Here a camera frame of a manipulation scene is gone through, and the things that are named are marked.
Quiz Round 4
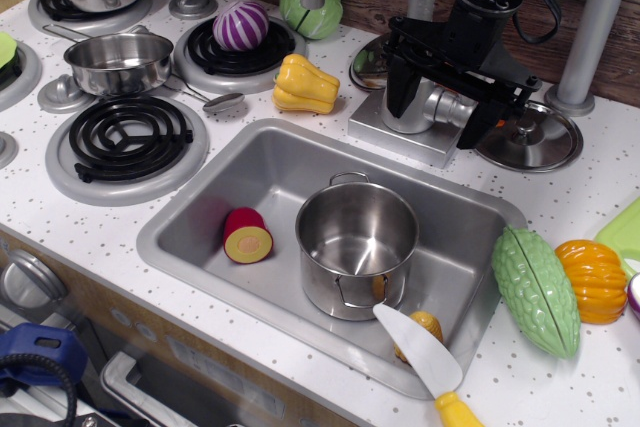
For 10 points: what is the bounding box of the black burner coil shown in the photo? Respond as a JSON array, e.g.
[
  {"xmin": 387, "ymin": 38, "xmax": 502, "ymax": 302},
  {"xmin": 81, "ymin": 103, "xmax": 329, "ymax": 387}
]
[
  {"xmin": 186, "ymin": 17, "xmax": 296, "ymax": 77},
  {"xmin": 38, "ymin": 0, "xmax": 151, "ymax": 23},
  {"xmin": 68, "ymin": 96, "xmax": 194, "ymax": 183}
]

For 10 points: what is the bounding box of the purple white toy cabbage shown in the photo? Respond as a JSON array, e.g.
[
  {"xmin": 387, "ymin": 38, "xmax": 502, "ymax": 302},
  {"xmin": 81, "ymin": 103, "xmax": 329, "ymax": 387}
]
[{"xmin": 212, "ymin": 1, "xmax": 270, "ymax": 52}]

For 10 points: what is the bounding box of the blue clamp tool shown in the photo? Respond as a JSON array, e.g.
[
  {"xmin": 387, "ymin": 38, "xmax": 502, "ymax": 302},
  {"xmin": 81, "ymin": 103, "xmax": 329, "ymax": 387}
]
[{"xmin": 1, "ymin": 323, "xmax": 88, "ymax": 397}]

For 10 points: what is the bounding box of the black front burner coil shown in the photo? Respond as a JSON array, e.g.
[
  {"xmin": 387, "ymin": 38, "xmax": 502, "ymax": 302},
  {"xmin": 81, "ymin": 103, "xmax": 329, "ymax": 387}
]
[{"xmin": 68, "ymin": 96, "xmax": 194, "ymax": 183}]

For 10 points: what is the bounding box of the steel saucepan front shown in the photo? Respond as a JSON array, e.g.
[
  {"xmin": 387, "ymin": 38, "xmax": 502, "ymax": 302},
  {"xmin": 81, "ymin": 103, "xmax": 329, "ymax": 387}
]
[{"xmin": 43, "ymin": 24, "xmax": 174, "ymax": 97}]

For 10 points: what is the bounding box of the yellow toy corn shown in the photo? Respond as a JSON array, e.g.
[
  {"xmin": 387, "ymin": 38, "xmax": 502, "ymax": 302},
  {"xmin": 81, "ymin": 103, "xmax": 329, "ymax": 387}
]
[{"xmin": 394, "ymin": 311, "xmax": 444, "ymax": 363}]

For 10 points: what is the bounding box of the grey support post right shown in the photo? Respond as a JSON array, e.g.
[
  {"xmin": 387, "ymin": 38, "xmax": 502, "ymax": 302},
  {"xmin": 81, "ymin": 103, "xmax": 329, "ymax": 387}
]
[{"xmin": 545, "ymin": 0, "xmax": 622, "ymax": 117}]

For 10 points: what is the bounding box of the silver faucet lever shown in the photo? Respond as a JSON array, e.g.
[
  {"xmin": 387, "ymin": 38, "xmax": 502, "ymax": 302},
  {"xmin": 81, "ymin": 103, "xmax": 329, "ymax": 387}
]
[{"xmin": 423, "ymin": 86, "xmax": 478, "ymax": 128}]

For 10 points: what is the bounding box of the steel spoon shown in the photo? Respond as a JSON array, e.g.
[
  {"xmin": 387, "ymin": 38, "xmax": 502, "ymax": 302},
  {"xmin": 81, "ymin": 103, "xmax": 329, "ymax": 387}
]
[{"xmin": 162, "ymin": 79, "xmax": 246, "ymax": 115}]

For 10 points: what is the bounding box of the green toy vegetable left edge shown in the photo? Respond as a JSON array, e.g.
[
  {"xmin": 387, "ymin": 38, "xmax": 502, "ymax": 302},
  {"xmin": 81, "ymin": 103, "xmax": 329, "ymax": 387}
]
[{"xmin": 0, "ymin": 32, "xmax": 22, "ymax": 82}]

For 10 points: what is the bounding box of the grey stove knob back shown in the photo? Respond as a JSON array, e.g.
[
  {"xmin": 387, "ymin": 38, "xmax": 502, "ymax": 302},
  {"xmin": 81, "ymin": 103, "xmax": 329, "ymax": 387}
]
[{"xmin": 169, "ymin": 0, "xmax": 218, "ymax": 20}]

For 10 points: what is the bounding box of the white toy knife yellow handle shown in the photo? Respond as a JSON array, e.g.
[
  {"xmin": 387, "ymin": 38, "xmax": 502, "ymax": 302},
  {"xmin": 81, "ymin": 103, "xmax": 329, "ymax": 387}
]
[{"xmin": 373, "ymin": 303, "xmax": 483, "ymax": 426}]

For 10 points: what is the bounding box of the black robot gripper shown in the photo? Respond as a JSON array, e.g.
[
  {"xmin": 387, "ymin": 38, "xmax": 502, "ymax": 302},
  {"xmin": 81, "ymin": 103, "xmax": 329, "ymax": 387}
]
[{"xmin": 384, "ymin": 16, "xmax": 542, "ymax": 150}]

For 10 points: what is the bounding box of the grey metal sink basin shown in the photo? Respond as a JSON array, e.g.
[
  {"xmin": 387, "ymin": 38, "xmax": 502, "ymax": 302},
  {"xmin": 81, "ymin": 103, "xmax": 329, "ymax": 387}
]
[{"xmin": 137, "ymin": 119, "xmax": 525, "ymax": 399}]

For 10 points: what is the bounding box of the steel lid behind faucet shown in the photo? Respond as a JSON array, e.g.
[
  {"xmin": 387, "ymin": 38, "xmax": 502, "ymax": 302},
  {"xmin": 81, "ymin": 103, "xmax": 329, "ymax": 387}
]
[{"xmin": 349, "ymin": 33, "xmax": 390, "ymax": 91}]

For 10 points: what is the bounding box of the orange toy pumpkin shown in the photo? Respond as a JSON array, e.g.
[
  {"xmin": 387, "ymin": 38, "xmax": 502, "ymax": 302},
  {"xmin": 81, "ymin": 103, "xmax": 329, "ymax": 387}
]
[{"xmin": 555, "ymin": 239, "xmax": 627, "ymax": 325}]

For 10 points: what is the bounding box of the steel pot in sink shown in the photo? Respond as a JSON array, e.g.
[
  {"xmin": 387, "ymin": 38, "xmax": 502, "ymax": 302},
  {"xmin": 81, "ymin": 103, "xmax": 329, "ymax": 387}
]
[{"xmin": 295, "ymin": 171, "xmax": 419, "ymax": 321}]

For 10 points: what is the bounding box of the black cable lower left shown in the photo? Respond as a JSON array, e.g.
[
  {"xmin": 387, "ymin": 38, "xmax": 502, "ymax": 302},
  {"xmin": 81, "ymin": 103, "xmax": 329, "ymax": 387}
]
[{"xmin": 0, "ymin": 352, "xmax": 79, "ymax": 427}]

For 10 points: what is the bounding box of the green cutting board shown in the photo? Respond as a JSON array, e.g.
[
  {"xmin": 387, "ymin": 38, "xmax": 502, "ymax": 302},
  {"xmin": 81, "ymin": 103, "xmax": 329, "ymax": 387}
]
[{"xmin": 595, "ymin": 198, "xmax": 640, "ymax": 276}]

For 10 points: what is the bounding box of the green toy bitter gourd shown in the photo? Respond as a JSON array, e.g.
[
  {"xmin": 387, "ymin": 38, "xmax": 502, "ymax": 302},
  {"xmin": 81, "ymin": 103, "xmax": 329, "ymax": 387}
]
[{"xmin": 492, "ymin": 226, "xmax": 581, "ymax": 359}]

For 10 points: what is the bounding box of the black middle burner coil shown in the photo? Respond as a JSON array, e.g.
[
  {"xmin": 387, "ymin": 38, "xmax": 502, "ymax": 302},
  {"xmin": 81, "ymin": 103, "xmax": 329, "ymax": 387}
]
[{"xmin": 186, "ymin": 17, "xmax": 296, "ymax": 77}]

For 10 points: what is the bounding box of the green toy cabbage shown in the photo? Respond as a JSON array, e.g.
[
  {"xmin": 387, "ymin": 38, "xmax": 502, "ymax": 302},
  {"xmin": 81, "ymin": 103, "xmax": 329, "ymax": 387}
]
[{"xmin": 279, "ymin": 0, "xmax": 343, "ymax": 40}]

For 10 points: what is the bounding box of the grey faucet base block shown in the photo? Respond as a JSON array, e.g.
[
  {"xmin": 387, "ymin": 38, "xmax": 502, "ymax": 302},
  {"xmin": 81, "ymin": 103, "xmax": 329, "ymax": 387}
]
[{"xmin": 348, "ymin": 90, "xmax": 461, "ymax": 168}]

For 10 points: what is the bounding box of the yellow toy bell pepper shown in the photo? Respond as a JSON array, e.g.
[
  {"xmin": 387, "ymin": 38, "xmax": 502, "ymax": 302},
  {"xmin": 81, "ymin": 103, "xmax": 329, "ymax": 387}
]
[{"xmin": 272, "ymin": 54, "xmax": 340, "ymax": 114}]

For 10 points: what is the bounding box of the black back left burner coil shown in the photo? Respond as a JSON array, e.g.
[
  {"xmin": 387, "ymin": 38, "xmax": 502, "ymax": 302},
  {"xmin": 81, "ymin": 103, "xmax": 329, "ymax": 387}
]
[{"xmin": 38, "ymin": 0, "xmax": 151, "ymax": 23}]

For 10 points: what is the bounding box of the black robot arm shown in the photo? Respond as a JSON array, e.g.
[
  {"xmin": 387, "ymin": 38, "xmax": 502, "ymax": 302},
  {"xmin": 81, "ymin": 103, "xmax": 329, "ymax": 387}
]
[{"xmin": 384, "ymin": 0, "xmax": 561, "ymax": 149}]

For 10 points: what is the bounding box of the steel pot lid right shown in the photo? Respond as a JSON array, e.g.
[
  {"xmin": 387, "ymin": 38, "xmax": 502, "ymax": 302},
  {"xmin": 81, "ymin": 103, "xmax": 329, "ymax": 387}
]
[{"xmin": 476, "ymin": 101, "xmax": 583, "ymax": 173}]

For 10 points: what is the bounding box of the grey oven dial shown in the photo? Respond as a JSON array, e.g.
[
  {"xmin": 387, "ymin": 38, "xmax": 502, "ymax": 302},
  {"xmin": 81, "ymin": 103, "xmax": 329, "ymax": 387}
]
[{"xmin": 1, "ymin": 249, "xmax": 68, "ymax": 310}]

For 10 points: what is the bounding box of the red yellow toy fruit half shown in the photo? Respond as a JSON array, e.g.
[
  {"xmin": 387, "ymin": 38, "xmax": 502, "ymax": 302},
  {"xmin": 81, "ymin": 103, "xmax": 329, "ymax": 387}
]
[{"xmin": 223, "ymin": 207, "xmax": 273, "ymax": 264}]

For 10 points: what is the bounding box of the oven door handle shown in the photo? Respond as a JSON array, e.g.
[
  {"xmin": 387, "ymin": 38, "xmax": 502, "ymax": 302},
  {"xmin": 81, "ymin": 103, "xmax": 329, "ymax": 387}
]
[{"xmin": 99, "ymin": 350, "xmax": 281, "ymax": 427}]

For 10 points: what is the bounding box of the grey stove knob left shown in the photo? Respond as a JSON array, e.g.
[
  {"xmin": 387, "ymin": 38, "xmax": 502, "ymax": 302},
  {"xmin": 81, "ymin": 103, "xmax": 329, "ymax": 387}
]
[{"xmin": 37, "ymin": 74, "xmax": 96, "ymax": 114}]

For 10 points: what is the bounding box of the grey stove knob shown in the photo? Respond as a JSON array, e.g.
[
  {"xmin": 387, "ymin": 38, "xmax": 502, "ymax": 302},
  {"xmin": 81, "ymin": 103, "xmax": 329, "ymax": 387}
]
[
  {"xmin": 169, "ymin": 0, "xmax": 218, "ymax": 20},
  {"xmin": 37, "ymin": 74, "xmax": 96, "ymax": 114}
]

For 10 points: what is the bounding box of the purple toy onion right edge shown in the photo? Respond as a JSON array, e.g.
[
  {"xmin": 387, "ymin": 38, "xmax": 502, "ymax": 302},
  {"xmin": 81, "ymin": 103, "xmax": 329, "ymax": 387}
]
[{"xmin": 627, "ymin": 273, "xmax": 640, "ymax": 321}]

